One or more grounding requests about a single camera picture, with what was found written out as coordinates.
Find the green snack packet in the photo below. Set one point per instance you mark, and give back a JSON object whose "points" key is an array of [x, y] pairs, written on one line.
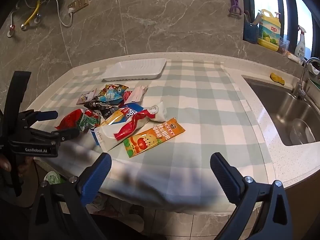
{"points": [[90, 122]]}

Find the black snack packet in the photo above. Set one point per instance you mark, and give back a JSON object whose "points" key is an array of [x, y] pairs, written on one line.
{"points": [[100, 107]]}

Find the white spray bottle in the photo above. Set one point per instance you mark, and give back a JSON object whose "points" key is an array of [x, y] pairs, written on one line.
{"points": [[300, 47]]}

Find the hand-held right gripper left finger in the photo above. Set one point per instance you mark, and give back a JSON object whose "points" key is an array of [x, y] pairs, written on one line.
{"points": [[100, 172]]}

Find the clear glass bowl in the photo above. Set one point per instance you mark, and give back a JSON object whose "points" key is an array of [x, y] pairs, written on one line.
{"points": [[302, 131]]}

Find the white plastic tray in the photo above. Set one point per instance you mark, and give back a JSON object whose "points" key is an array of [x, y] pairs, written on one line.
{"points": [[135, 68]]}

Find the green white plastic bag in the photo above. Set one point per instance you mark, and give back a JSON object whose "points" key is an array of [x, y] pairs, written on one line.
{"points": [[53, 177]]}

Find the stainless steel sink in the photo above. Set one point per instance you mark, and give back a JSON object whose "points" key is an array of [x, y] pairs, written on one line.
{"points": [[275, 105]]}

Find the yellow detergent bottle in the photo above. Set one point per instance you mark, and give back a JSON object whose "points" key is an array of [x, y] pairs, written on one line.
{"points": [[268, 33]]}

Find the green white checked tablecloth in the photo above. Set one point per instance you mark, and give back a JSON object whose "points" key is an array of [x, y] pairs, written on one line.
{"points": [[200, 120]]}

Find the white red-striped snack packet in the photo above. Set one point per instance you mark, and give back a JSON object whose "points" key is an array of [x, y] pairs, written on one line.
{"points": [[110, 135]]}

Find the long orange snack packet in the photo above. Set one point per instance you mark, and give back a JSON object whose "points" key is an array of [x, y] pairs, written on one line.
{"points": [[150, 140]]}

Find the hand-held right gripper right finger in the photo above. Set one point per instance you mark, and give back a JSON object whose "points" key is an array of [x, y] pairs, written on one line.
{"points": [[225, 175]]}

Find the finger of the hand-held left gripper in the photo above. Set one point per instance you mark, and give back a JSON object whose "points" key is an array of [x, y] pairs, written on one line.
{"points": [[67, 133], [46, 115]]}

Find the person's left hand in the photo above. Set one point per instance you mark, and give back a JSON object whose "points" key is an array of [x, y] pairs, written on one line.
{"points": [[5, 164]]}

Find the small red snack packet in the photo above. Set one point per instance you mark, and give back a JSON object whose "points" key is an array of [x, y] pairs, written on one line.
{"points": [[126, 97]]}

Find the gold wall socket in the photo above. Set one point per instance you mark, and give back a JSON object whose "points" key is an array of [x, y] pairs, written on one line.
{"points": [[80, 2]]}

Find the blue panda snack packet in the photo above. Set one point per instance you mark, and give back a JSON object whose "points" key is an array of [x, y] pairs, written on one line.
{"points": [[111, 93]]}

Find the small white purple packet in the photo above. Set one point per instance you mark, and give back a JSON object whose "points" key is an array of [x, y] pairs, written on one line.
{"points": [[86, 96]]}

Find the red foil snack packet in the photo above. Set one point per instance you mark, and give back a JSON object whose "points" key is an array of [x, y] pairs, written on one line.
{"points": [[68, 121]]}

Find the yellow sponge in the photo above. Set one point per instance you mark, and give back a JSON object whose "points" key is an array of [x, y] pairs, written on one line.
{"points": [[277, 78]]}

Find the blue and yellow snack packet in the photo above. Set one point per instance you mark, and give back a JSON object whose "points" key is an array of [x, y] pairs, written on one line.
{"points": [[130, 113]]}

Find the window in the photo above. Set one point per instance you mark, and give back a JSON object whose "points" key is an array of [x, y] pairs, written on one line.
{"points": [[287, 2]]}

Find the pale pink long packet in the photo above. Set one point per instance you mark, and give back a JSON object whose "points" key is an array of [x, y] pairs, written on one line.
{"points": [[137, 93]]}

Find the chrome faucet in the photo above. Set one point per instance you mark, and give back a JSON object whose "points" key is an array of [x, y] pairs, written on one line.
{"points": [[300, 85]]}

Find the blue utensil holder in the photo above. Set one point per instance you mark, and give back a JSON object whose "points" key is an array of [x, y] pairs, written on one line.
{"points": [[250, 33]]}

